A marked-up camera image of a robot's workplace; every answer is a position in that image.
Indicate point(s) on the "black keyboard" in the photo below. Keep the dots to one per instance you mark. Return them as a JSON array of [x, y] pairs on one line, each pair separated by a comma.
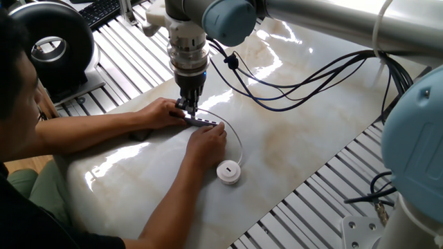
[[100, 12]]

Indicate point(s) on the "silver grey UR5 robot arm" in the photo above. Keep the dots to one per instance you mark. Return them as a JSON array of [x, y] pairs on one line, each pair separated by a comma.
[[328, 20]]

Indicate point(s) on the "person's right hand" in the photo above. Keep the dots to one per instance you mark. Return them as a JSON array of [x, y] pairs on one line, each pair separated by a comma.
[[206, 147]]

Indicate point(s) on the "grey device base plate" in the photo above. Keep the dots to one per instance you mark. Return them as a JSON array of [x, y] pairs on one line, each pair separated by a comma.
[[90, 86]]

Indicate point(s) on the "black shirt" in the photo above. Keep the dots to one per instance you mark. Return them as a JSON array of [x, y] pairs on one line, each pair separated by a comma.
[[34, 218]]

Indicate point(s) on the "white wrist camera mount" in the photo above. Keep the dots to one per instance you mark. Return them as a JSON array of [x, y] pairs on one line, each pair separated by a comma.
[[180, 26]]

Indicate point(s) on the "dark grey USB docking station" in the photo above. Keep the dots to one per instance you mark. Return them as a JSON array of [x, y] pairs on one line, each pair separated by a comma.
[[202, 121]]

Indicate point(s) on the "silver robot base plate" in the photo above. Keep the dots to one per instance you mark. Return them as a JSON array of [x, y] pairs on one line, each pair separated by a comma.
[[360, 231]]

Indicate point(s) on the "person's left hand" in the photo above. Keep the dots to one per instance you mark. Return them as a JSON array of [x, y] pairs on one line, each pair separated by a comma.
[[159, 114]]

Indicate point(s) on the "person's left forearm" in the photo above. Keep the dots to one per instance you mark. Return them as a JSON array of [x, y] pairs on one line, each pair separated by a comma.
[[86, 133]]

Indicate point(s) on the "person's head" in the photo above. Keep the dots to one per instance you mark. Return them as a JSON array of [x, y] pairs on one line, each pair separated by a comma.
[[14, 86]]

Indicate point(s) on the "silver frame bracket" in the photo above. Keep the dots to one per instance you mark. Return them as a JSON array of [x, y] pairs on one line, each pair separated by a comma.
[[128, 14]]

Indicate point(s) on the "person's right forearm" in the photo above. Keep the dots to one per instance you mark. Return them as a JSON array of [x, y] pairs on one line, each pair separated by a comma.
[[166, 214]]

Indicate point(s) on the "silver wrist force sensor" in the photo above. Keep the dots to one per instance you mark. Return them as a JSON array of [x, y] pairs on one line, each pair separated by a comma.
[[188, 55]]

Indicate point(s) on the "small black bolt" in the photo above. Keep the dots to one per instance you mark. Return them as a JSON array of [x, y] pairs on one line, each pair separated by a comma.
[[80, 100]]

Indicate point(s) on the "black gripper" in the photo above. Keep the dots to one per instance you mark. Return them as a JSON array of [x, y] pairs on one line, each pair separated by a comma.
[[189, 83]]

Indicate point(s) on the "aluminium frame post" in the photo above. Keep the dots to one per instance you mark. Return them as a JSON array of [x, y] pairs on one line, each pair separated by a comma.
[[48, 103]]

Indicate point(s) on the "green trousers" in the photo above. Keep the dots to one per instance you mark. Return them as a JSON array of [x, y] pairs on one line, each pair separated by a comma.
[[45, 190]]

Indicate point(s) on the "white round USB hub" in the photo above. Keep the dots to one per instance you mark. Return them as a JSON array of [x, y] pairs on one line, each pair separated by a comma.
[[228, 172]]

